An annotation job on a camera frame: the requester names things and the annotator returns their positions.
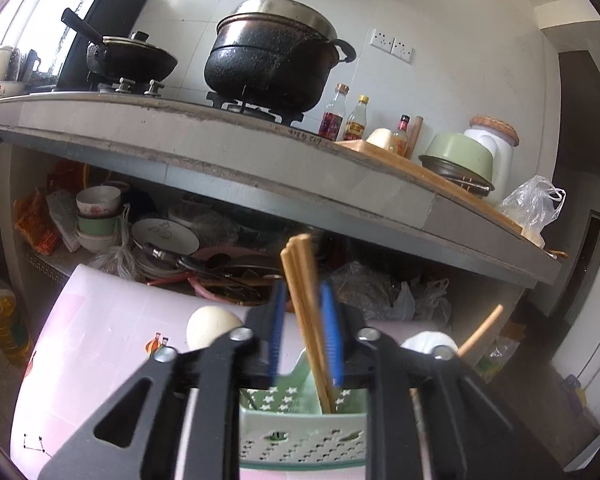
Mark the plain white bowl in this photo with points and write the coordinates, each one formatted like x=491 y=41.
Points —
x=98 y=242

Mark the white jar with woven lid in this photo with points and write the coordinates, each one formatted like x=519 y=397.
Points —
x=502 y=160

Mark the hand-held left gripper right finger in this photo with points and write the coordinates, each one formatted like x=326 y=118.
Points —
x=330 y=335

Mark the pale green bowl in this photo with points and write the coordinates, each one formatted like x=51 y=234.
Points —
x=98 y=224

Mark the plastic bag with green items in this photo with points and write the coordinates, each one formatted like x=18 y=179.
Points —
x=497 y=360

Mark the cream upturned cup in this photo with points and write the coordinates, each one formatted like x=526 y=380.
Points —
x=380 y=140

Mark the large black cooking pot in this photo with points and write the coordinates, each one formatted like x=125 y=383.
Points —
x=265 y=65

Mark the blue purple plastic object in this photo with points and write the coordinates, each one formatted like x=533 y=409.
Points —
x=572 y=392

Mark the white plastic bag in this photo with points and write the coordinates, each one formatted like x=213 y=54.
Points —
x=432 y=302

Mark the white wall outlet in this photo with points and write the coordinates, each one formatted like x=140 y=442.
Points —
x=403 y=50
x=382 y=40

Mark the green star-cutout utensil holder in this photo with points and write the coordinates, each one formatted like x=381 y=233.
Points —
x=300 y=420

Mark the white floral bowl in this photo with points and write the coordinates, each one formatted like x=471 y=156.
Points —
x=98 y=200

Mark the green enamel bowl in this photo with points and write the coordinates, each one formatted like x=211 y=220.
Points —
x=457 y=152

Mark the black wok with lid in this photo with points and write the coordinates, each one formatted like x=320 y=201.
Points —
x=130 y=60

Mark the cooking oil bottle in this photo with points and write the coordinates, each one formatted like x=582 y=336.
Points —
x=5 y=315

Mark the dark metal pan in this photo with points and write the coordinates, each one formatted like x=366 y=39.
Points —
x=455 y=177

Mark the black gas stove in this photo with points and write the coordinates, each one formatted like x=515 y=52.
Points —
x=260 y=107

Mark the white plate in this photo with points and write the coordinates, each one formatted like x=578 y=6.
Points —
x=165 y=235

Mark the white bowl with red print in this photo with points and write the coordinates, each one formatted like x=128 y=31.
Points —
x=2 y=91

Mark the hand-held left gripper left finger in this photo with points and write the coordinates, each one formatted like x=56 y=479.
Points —
x=276 y=330

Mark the white rice spoon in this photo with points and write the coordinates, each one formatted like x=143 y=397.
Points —
x=425 y=342

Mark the white pitcher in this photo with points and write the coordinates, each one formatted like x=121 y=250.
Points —
x=0 y=65

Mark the grey concrete kitchen counter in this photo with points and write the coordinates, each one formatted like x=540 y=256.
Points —
x=280 y=160

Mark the yellow cap vinegar bottle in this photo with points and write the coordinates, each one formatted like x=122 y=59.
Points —
x=356 y=122

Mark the orange snack bag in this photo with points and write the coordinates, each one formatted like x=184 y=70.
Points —
x=35 y=220

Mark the sauce bottle with red label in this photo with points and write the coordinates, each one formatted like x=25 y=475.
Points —
x=332 y=120

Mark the dark glass mug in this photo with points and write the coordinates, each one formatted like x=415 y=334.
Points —
x=27 y=65

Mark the pink balloon-print tablecloth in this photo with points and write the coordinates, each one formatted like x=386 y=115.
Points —
x=95 y=360

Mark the pink plastic basin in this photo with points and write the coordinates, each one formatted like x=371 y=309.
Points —
x=200 y=287

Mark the wooden chopstick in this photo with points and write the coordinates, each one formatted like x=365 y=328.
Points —
x=309 y=310
x=317 y=310
x=480 y=332
x=301 y=310

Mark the wooden stick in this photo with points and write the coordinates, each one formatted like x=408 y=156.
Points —
x=415 y=135

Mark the small red cap sauce bottle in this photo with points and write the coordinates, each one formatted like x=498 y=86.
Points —
x=401 y=140

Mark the crumpled clear plastic bag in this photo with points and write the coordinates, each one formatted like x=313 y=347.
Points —
x=365 y=285

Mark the wooden cutting board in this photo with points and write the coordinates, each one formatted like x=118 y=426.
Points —
x=380 y=157

